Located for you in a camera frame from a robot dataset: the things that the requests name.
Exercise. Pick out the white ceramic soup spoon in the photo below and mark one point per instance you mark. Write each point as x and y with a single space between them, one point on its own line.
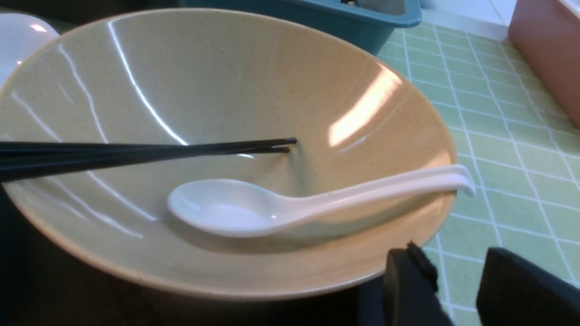
241 210

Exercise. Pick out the green checkered tablecloth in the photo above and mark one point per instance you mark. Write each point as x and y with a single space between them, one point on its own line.
522 151

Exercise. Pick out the pink plastic bin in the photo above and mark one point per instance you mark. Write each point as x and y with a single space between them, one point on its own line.
547 34

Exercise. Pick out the white square dish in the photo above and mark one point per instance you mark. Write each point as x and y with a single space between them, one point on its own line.
20 36

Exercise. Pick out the beige noodle bowl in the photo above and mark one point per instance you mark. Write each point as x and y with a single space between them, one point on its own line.
188 76

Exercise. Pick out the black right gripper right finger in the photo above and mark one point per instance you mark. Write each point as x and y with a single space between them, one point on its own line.
515 292

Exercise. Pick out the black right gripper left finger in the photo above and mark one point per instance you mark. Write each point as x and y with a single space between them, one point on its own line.
410 290

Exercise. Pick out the teal plastic chopstick bin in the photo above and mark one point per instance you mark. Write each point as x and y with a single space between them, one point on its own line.
364 23

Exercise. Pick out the black chopstick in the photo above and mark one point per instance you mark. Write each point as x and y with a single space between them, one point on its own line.
21 149
48 165

